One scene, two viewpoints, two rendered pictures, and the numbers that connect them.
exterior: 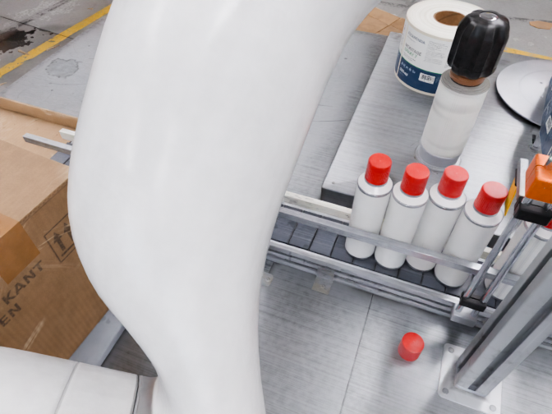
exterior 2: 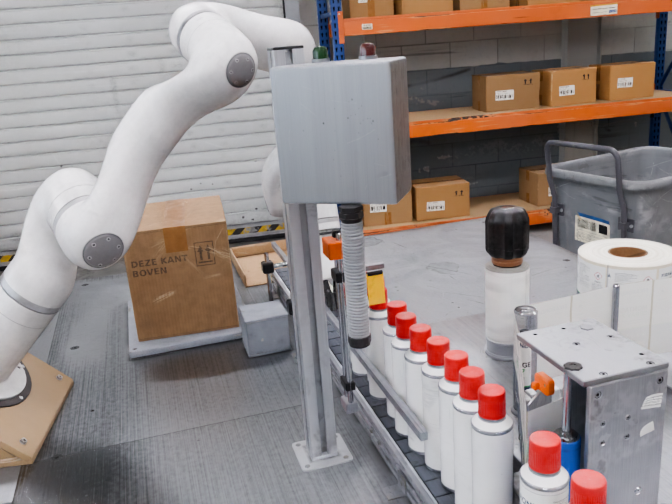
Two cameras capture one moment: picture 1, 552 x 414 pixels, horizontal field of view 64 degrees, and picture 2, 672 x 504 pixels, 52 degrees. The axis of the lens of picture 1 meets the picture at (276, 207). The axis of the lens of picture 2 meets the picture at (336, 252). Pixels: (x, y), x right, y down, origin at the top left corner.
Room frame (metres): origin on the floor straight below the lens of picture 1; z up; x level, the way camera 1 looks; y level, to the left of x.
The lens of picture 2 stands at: (-0.32, -1.15, 1.51)
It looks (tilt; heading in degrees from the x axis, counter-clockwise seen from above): 17 degrees down; 53
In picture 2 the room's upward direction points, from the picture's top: 4 degrees counter-clockwise
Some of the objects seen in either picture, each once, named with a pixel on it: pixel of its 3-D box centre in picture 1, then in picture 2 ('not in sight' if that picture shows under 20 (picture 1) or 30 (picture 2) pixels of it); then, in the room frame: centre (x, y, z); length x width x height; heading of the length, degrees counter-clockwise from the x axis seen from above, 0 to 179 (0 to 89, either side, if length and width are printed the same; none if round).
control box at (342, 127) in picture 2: not in sight; (344, 131); (0.28, -0.38, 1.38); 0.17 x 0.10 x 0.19; 124
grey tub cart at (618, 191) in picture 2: not in sight; (636, 225); (2.92, 0.63, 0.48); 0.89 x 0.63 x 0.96; 171
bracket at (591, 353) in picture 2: not in sight; (588, 348); (0.34, -0.74, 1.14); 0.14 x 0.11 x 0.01; 69
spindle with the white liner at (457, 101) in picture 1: (459, 96); (507, 281); (0.69, -0.34, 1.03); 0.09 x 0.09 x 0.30
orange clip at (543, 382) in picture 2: not in sight; (541, 384); (0.32, -0.69, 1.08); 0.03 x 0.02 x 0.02; 69
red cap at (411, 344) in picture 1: (411, 346); not in sight; (0.29, -0.21, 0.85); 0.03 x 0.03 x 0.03
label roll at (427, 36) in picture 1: (442, 47); (625, 283); (1.00, -0.40, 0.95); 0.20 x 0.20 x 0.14
